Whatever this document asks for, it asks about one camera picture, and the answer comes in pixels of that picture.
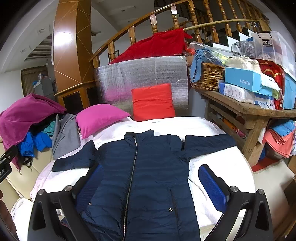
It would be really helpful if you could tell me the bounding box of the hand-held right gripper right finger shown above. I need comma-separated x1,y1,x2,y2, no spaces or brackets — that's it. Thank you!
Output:
198,164,274,241

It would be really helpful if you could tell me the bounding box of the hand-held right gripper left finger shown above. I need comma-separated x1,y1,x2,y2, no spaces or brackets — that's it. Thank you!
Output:
29,164,105,241

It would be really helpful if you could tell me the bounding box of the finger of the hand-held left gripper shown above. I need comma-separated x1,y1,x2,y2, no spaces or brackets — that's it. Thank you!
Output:
0,144,19,164

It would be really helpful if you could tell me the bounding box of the navy blue jacket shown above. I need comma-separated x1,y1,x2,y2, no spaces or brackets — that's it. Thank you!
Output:
51,130,237,241

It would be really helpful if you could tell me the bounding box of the pile of clothes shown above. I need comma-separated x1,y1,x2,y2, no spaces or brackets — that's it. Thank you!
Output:
0,93,67,171

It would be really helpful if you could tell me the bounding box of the plastic bag of clothes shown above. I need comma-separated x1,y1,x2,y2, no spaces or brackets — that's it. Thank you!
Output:
203,47,228,67

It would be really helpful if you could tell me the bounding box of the white pink blanket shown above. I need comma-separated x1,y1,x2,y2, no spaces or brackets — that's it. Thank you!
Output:
30,116,256,226

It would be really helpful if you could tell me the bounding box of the bright blue garment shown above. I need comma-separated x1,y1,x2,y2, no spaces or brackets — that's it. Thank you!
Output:
18,132,52,158

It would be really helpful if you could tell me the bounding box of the white fluffy cloth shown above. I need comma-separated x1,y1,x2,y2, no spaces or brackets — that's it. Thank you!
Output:
10,197,35,232

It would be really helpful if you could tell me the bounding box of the teal garment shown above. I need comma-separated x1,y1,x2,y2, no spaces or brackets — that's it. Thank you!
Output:
40,123,57,135

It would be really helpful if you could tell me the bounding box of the red floor mat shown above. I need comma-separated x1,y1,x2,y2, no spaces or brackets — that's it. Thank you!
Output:
251,156,274,173

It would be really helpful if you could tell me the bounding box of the grey garment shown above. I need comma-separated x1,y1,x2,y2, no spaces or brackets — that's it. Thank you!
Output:
52,113,80,160

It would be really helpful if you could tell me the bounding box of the magenta pillow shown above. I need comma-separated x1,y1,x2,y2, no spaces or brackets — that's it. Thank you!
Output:
76,104,131,139

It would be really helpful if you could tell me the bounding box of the grey cabinet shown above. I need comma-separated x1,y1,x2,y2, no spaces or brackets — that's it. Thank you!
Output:
32,76,57,102

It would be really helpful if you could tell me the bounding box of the stack of coral towels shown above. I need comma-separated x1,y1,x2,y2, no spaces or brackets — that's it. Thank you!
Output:
265,128,296,158

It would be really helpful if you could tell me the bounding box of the wooden table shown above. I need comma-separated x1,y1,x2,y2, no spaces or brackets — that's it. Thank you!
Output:
191,86,296,167

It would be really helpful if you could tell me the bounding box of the blue folded towel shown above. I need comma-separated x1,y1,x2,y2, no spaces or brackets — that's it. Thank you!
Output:
270,119,296,136

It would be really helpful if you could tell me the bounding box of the white patterned tissue pack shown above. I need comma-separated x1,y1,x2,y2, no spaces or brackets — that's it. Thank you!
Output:
218,82,256,103

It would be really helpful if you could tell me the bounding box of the red orange pillow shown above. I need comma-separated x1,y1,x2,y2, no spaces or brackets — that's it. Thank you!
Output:
131,84,176,122

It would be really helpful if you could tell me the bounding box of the white blue packet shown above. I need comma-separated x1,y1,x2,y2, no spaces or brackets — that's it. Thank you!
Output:
254,93,275,109

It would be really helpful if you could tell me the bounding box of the blue cardboard box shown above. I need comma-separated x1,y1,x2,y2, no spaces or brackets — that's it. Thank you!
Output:
224,67,278,93

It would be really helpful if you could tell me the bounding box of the wicker basket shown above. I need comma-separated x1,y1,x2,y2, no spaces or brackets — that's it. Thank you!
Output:
187,62,226,91

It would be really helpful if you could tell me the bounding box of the wooden pillar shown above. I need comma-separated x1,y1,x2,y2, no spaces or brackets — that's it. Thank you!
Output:
51,0,100,114

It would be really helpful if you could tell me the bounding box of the silver foil wrapped panel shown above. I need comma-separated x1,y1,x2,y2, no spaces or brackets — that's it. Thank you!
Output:
94,56,191,118

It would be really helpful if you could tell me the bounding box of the teal storage bin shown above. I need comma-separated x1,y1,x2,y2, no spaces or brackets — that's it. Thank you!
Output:
283,72,296,109

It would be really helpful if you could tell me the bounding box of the light blue cloth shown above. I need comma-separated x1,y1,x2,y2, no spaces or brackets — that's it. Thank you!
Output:
190,49,214,82

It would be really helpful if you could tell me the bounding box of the cream item in clear bag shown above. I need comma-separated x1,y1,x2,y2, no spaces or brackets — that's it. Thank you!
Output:
225,56,262,72

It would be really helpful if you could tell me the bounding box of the red gift bag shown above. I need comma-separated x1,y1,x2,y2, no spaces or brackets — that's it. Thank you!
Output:
257,59,286,110

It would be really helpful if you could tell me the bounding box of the grey dotted plastic bag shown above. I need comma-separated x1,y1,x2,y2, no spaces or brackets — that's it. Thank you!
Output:
231,40,256,58

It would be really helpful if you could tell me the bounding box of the red cloth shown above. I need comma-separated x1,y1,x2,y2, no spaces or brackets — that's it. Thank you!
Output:
109,28,193,65

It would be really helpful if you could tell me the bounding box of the wooden stair banister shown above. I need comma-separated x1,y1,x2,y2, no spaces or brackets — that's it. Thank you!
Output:
90,0,271,69

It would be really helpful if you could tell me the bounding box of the clear plastic storage box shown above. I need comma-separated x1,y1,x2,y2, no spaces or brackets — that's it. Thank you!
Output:
252,31,296,79

